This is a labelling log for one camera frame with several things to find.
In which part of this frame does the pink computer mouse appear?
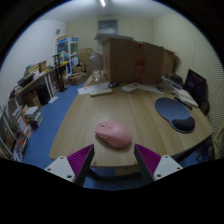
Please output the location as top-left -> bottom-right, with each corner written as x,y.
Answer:
94,120 -> 133,149

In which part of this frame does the white paper sheet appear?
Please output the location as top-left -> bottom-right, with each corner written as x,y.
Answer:
77,82 -> 111,96

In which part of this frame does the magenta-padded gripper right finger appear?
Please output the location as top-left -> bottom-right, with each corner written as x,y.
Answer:
133,143 -> 184,186

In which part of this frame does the white flat bar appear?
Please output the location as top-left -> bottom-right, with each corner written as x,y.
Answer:
89,87 -> 114,98

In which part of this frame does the blue mouse pad with wrist rest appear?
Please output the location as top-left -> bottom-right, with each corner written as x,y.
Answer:
154,97 -> 196,134

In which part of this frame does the black tall stand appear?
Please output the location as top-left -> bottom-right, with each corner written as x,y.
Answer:
53,53 -> 69,93

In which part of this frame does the black marker pen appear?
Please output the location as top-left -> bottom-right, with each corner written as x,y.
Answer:
173,96 -> 193,111

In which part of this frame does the cardboard box on floor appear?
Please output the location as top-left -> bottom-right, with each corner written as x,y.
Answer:
67,72 -> 88,86

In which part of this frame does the white remote control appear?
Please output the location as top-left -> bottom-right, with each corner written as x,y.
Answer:
121,82 -> 140,94

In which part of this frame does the clear plastic jug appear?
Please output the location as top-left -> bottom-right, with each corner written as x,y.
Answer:
88,52 -> 104,83

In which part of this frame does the dark bag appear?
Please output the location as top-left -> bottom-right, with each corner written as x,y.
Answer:
164,71 -> 184,86

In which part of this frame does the long wooden side desk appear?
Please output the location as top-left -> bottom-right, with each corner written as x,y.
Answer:
8,61 -> 69,111

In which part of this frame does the large brown cardboard box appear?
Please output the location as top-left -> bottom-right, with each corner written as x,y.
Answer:
102,37 -> 176,85

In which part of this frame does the white glass-door shelf unit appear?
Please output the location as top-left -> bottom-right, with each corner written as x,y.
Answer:
55,35 -> 80,76

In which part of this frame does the black office chair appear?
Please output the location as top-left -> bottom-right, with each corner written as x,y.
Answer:
183,68 -> 211,116

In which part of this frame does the white open book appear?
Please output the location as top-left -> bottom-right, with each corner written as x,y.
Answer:
173,88 -> 200,108

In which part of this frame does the pale door with window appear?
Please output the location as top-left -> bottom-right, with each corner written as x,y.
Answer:
97,19 -> 119,38

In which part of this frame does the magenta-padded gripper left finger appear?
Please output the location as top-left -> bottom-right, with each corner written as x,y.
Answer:
44,143 -> 96,187

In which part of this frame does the low shelf with books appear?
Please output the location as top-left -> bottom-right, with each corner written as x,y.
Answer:
0,103 -> 44,163

